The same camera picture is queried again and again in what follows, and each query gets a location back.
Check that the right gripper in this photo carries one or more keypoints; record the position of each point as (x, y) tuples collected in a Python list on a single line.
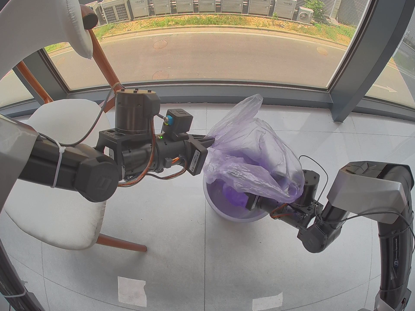
[(275, 212)]

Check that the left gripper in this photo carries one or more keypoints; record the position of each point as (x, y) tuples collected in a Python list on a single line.
[(171, 154)]

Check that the purple plastic bag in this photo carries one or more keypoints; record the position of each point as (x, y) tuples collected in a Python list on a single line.
[(253, 147)]

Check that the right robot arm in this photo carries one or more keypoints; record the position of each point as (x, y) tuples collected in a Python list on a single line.
[(360, 189)]

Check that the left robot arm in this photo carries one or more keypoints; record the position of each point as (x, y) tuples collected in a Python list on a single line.
[(81, 170)]

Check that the white trash bin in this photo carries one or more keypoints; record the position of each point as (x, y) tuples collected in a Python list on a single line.
[(240, 220)]

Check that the window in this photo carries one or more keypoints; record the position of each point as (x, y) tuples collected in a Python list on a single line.
[(227, 94)]

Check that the white cushioned wooden chair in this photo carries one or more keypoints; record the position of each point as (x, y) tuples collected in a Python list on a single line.
[(64, 222)]

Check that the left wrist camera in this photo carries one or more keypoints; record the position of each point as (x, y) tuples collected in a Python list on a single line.
[(180, 120)]

